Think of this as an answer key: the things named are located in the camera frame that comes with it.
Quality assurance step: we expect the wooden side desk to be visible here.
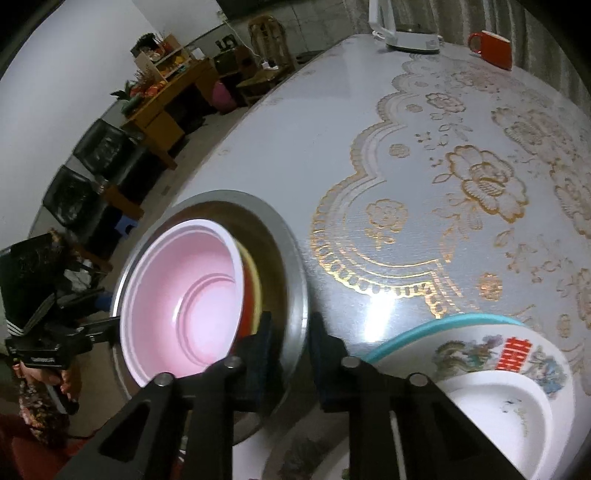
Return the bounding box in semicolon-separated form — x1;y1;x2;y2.
121;58;218;169

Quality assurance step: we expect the wooden desktop shelf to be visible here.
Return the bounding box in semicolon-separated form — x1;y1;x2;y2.
130;33;190;77

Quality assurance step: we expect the small blue stool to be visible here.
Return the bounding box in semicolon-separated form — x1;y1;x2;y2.
113;217;139;239

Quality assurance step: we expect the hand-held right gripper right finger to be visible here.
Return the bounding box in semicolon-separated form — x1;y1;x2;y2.
308;313;522;480

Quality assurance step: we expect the light blue plate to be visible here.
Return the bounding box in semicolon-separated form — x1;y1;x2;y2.
367;313;527;365

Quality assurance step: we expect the pink plastic stool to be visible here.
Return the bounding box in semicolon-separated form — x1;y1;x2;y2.
210;80;236;114

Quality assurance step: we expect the floral lace table mat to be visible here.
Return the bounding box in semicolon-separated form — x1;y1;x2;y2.
310;46;591;384

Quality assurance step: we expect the stainless steel bowl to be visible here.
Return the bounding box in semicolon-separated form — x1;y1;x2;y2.
111;189;309;446

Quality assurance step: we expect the yellow bowl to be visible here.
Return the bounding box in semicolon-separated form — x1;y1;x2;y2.
238;242;265;334

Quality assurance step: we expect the red mug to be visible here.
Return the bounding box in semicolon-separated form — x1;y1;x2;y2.
467;31;514;71

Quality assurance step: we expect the red bowl pink inside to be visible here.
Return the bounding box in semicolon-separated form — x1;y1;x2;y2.
119;218;259;388

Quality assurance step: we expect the plain white deep plate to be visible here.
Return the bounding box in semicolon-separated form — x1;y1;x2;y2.
390;369;555;480

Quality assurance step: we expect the beige velvet curtain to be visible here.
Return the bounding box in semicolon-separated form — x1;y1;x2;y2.
434;0;575;72

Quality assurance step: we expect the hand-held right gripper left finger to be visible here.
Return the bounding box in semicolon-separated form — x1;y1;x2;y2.
55;311;278;480

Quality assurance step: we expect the person's left hand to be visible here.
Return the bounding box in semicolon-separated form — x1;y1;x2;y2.
14;364;83;411

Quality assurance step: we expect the person's left forearm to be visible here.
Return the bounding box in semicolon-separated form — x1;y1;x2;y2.
16;381;70;445

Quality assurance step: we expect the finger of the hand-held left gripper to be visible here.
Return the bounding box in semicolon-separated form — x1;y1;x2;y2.
60;315;124;344

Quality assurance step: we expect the white floral rim plate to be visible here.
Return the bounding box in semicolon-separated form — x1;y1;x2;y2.
235;320;575;480

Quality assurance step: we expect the carved wooden chair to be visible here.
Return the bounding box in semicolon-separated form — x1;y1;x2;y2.
235;15;296;107

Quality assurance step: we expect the white electric kettle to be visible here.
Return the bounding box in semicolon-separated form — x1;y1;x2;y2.
368;0;445;55

